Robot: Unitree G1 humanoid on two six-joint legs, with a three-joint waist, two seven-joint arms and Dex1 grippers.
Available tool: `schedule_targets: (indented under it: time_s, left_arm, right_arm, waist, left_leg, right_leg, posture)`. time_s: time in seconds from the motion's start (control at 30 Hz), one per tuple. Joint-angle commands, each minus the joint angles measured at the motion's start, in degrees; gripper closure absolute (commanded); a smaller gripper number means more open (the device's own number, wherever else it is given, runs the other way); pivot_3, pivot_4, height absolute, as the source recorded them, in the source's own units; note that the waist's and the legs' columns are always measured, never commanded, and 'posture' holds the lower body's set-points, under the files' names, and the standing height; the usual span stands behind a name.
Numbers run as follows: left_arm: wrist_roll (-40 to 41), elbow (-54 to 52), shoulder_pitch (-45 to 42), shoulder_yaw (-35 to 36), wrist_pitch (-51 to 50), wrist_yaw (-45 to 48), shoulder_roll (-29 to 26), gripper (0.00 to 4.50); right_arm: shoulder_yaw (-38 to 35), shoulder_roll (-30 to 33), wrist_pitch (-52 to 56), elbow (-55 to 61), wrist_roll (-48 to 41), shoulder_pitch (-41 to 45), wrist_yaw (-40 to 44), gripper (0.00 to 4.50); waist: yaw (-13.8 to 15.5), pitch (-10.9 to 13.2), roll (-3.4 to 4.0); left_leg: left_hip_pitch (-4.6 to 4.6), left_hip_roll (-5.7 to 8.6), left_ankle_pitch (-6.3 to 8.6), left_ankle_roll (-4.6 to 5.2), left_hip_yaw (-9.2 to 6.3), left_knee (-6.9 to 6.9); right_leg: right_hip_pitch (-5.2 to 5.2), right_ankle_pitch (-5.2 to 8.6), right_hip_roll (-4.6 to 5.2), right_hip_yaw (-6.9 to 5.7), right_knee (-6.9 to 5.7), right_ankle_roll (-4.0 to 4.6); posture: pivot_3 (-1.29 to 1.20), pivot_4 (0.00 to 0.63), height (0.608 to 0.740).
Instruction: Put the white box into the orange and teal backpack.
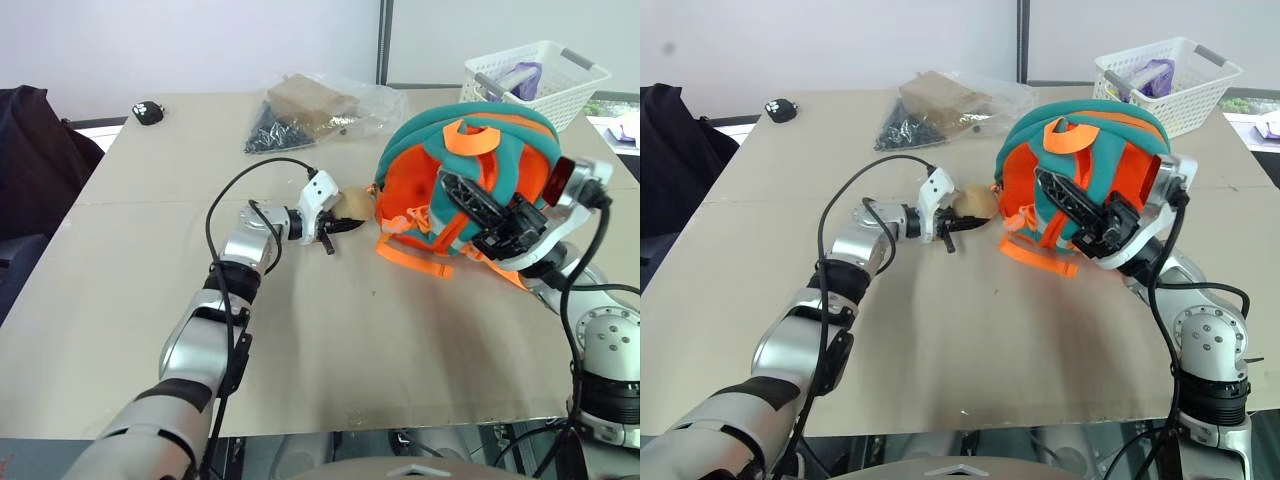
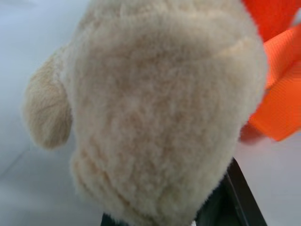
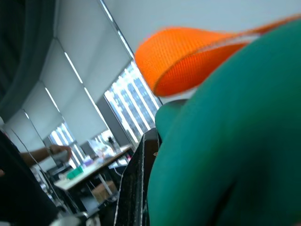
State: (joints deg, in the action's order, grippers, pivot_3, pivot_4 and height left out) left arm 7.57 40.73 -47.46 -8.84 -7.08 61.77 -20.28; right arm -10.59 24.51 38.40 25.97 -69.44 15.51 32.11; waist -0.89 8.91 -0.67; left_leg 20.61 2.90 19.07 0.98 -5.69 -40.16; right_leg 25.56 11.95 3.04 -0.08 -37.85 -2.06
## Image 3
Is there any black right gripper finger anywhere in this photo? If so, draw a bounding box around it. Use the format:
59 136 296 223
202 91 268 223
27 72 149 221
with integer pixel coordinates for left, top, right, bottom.
114 128 161 226

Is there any orange and teal backpack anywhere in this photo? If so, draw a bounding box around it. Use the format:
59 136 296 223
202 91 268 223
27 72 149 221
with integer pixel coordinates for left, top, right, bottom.
134 13 301 226

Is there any brown cardboard box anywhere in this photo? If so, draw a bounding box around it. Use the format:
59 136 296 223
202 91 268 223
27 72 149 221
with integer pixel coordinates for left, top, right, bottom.
91 180 118 203

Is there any green box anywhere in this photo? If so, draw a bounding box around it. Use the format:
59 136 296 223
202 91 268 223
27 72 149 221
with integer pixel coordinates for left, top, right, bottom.
66 165 84 180

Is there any person's bare hand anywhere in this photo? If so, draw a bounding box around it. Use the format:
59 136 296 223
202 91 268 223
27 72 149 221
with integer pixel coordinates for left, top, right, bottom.
49 144 72 163

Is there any long white background table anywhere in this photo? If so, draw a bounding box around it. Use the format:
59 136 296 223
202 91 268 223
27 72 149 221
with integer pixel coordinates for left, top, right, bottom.
54 145 134 191

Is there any small white held object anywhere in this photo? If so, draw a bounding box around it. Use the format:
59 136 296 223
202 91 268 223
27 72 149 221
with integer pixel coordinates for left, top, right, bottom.
53 152 70 164

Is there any person in black shirt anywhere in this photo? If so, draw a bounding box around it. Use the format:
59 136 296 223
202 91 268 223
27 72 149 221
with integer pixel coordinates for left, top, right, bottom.
0 130 60 226

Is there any white roller blind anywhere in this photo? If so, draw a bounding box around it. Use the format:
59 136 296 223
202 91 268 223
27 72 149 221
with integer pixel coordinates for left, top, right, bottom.
39 39 109 142
22 81 65 141
54 0 132 90

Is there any dark grey curtain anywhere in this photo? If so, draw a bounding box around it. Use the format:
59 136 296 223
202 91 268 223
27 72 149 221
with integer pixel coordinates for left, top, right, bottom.
0 0 59 123

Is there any thin white cable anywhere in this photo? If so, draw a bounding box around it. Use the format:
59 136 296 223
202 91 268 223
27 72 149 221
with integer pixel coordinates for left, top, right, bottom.
9 128 78 216

